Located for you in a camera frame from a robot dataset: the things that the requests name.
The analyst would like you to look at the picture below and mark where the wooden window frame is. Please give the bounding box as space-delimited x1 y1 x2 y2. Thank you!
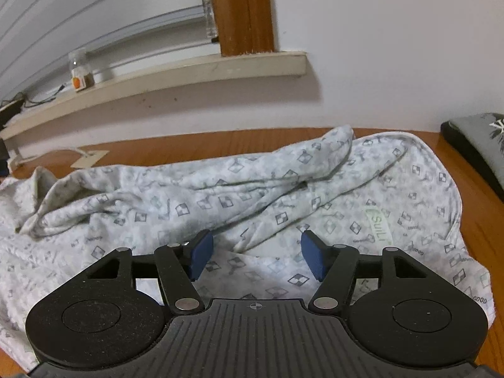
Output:
209 0 275 58

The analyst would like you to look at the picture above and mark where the black folded garment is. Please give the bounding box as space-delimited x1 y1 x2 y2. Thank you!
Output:
440 120 504 201

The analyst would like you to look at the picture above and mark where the beige window sill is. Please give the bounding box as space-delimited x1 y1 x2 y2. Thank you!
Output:
0 52 308 140

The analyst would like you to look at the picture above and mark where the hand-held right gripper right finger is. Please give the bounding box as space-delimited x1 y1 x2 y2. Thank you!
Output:
300 230 453 316

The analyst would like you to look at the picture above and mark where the grey printed shirt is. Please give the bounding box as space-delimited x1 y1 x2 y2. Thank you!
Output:
450 112 504 182

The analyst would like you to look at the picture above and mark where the white patterned pajama shirt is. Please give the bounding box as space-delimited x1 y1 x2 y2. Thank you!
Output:
0 125 496 373

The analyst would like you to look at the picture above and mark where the clear plastic chain clip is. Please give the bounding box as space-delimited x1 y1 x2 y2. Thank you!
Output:
201 0 219 42

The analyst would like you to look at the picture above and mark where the glass jar with orange label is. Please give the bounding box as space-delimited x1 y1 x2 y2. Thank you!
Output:
68 48 94 93

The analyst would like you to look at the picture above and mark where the black cable with plug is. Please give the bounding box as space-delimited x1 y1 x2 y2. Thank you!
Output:
21 83 67 109

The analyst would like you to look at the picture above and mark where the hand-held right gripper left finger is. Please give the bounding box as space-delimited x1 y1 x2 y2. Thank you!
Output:
59 229 214 316

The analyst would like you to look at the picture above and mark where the grey window blind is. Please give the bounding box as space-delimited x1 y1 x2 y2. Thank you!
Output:
0 0 221 101

